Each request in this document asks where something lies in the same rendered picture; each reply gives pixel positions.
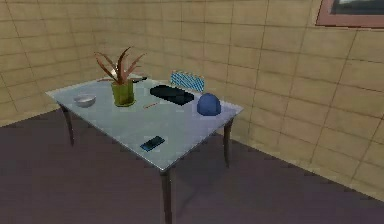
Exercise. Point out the blue checked chair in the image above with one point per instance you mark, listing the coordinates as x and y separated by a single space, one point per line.
187 81

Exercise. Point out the black remote control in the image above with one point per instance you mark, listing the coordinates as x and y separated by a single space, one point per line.
140 79

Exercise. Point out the black cellphone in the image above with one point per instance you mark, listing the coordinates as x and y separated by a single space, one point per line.
152 143

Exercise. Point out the red plant in green pot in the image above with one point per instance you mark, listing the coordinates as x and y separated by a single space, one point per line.
122 90

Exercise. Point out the grey bowl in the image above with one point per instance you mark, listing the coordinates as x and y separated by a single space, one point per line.
84 100

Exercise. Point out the brown framed window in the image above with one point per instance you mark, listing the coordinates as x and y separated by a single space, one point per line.
353 12

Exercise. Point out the red pencil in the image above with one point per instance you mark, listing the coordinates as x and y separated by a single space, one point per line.
151 105

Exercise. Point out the black closed laptop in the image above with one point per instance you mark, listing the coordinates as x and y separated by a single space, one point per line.
171 94

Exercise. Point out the blue dome-shaped object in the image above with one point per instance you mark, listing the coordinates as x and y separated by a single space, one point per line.
209 105

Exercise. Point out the pale grey dining table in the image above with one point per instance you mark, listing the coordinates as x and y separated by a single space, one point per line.
173 130

